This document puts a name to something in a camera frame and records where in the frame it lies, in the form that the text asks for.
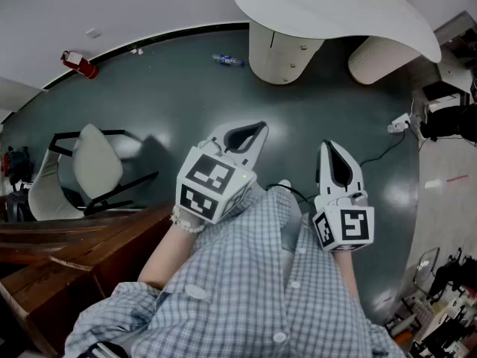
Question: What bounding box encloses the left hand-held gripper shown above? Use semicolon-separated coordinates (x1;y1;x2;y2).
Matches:
175;120;270;225

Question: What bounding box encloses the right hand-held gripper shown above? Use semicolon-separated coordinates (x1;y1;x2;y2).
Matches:
312;140;375;252

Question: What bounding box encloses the white curved desk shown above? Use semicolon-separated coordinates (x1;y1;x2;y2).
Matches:
231;0;443;86

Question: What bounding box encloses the person's left forearm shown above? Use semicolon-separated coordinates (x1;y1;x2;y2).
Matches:
136;222;206;291

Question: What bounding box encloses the person's right forearm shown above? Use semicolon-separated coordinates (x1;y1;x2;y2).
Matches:
332;249;361;307

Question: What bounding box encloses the white power strip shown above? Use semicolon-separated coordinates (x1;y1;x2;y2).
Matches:
386;112;413;134

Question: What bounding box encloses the plastic water bottle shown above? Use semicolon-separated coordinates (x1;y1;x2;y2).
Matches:
212;53;246;67

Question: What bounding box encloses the person's plaid shirt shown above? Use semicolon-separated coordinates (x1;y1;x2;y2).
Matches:
63;186;409;358

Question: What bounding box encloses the white low cabinet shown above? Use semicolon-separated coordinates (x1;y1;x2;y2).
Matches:
411;50;475;115

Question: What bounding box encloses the red fire extinguisher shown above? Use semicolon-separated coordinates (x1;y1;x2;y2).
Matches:
60;49;100;80

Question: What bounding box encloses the cluttered equipment rack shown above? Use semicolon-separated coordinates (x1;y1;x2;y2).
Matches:
383;247;477;358

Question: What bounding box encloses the dark backpack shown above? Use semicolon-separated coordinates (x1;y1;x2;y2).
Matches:
1;145;35;194

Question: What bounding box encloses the brown wooden bench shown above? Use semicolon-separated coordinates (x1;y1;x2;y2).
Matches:
0;202;176;358

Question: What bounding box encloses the black body-worn cable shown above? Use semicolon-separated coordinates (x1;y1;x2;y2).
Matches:
265;183;318;206

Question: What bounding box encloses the black power strip cable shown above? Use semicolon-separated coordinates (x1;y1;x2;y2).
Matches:
358;128;408;166

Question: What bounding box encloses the white bead bracelet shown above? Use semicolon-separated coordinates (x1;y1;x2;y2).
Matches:
170;205;206;234

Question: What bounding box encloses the white cushioned black-frame chair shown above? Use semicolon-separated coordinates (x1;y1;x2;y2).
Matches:
28;123;160;222

